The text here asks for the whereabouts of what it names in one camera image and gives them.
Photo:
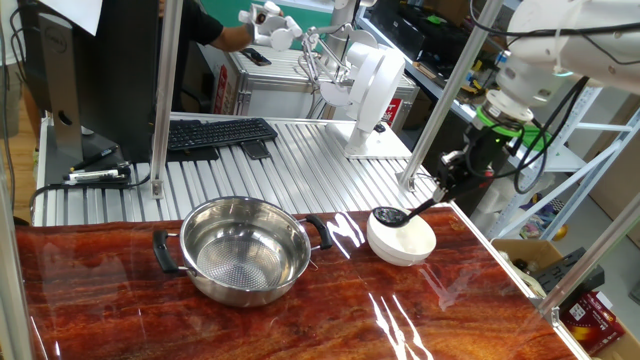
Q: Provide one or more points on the black computer monitor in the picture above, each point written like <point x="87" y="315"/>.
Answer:
<point x="110" y="90"/>

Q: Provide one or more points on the black plastic crate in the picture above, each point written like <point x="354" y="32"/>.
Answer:
<point x="425" y="35"/>

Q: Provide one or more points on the black white handheld tool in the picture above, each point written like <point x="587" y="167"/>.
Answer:
<point x="95" y="175"/>

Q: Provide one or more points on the colourful toy pile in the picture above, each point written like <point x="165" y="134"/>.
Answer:
<point x="542" y="220"/>

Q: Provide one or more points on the white paper note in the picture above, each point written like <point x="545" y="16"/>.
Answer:
<point x="75" y="12"/>

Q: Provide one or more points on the black plastic ladle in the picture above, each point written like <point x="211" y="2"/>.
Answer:
<point x="390" y="217"/>

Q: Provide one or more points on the black pen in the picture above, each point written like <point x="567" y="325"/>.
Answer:
<point x="95" y="158"/>

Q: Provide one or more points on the aluminium equipment case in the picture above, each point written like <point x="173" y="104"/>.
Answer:
<point x="280" y="100"/>

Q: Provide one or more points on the operator bare forearm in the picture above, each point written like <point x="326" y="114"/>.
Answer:
<point x="232" y="39"/>

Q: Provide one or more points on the wood grain table mat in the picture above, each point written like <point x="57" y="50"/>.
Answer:
<point x="300" y="325"/>

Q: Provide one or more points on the black keyboard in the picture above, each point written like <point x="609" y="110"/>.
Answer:
<point x="220" y="132"/>

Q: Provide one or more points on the yellow black hand tool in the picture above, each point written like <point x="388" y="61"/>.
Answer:
<point x="472" y="90"/>

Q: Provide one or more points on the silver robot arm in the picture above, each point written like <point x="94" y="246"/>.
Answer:
<point x="600" y="50"/>

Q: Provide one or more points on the small black puck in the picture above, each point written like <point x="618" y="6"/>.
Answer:
<point x="379" y="127"/>

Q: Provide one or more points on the person in black shirt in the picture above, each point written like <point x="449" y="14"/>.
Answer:
<point x="195" y="25"/>

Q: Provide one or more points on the black cabinet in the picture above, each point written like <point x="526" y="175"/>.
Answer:
<point x="445" y="145"/>

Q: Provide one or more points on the black smartphone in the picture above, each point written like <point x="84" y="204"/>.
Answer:
<point x="255" y="149"/>
<point x="256" y="56"/>

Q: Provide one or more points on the black plastic case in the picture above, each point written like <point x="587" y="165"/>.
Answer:
<point x="565" y="272"/>

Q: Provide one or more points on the red printed carton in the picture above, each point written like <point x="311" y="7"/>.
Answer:
<point x="592" y="325"/>

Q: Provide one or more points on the white haptic control device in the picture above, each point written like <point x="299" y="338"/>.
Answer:
<point x="372" y="90"/>

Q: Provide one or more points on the brown cardboard box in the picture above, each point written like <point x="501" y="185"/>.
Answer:
<point x="520" y="247"/>

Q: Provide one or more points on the green plastic bag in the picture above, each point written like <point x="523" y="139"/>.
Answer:
<point x="537" y="139"/>

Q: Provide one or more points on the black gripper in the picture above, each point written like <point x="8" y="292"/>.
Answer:
<point x="485" y="152"/>

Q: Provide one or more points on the white ceramic bowl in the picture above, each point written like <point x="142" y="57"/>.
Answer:
<point x="405" y="245"/>

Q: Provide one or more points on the black flat pad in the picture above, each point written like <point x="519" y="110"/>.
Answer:
<point x="195" y="155"/>

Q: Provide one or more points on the white metal shelving rack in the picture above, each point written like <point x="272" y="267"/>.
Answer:
<point x="570" y="162"/>

